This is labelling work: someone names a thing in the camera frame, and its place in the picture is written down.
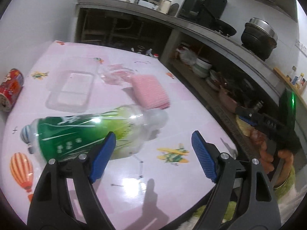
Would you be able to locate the black rice cooker pot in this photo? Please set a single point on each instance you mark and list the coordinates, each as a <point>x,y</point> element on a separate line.
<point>259,37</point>

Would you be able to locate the green label plastic bottle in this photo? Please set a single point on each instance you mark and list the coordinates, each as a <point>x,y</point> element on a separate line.
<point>64,137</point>

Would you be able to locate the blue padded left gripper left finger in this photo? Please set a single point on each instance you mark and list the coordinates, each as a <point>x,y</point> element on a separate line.
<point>100,156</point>

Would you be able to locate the black wok on stove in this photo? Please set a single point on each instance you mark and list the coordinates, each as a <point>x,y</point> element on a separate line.
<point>222,27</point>

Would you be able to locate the red food in plastic bag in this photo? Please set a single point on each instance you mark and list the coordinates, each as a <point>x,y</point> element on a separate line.
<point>257,138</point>

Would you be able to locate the clear plastic food container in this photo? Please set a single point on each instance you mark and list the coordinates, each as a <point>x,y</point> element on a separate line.
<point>71,84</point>

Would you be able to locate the yellow cooking oil bottle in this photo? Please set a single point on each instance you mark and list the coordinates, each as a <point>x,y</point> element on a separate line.
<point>150,53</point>

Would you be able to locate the pink plastic basin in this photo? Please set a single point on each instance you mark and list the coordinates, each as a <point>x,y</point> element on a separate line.
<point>229,103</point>

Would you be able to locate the cream ceramic jug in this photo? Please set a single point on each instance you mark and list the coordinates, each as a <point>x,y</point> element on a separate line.
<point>164,6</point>

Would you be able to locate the stack of white bowls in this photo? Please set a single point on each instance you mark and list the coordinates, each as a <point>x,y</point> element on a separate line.
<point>202,67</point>

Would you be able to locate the white plastic bag on shelf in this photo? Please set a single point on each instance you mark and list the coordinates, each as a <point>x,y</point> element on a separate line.
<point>187,56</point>

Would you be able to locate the person's right hand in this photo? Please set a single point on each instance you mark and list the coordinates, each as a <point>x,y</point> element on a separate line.
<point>280,164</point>

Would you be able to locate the clear plastic wrapper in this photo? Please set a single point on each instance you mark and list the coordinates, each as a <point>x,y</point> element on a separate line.
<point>115,74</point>

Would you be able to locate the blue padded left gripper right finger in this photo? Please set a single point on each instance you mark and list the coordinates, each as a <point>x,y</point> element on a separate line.
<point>207,155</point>

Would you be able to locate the red drink can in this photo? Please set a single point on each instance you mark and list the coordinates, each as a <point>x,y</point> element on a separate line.
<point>10,89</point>

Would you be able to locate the yellow food in plastic bag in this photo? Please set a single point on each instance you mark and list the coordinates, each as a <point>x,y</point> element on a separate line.
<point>244,127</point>

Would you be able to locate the pink sponge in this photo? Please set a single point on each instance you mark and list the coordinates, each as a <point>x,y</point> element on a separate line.
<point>149,93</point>

